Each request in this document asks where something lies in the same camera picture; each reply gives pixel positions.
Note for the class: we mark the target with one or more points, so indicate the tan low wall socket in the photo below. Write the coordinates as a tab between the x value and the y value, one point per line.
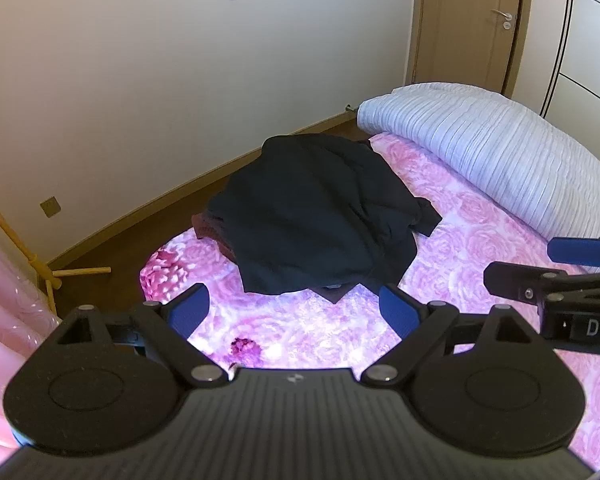
50	206

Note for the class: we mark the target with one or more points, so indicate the yellow wooden rack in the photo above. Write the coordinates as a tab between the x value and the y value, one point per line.
40	265

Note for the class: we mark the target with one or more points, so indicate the pink curtain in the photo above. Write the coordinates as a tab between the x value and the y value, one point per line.
5	320

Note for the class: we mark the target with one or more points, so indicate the white striped quilt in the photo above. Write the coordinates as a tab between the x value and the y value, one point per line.
480	130

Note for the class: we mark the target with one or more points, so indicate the white wardrobe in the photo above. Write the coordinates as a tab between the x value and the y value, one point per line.
590	35

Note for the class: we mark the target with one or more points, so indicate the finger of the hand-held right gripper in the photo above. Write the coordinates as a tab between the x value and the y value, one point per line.
520	282
577	251

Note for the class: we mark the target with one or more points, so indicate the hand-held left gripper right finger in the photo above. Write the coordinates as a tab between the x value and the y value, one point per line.
397	312

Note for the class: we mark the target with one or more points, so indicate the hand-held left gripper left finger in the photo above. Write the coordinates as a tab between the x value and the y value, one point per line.
192	307

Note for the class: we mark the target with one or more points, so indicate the black zip jacket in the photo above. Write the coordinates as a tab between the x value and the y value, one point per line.
310	210

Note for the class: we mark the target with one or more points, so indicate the wooden door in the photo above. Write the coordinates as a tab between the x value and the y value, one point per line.
460	20

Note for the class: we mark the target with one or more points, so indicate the pink floral blanket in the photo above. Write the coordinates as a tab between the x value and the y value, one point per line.
305	325

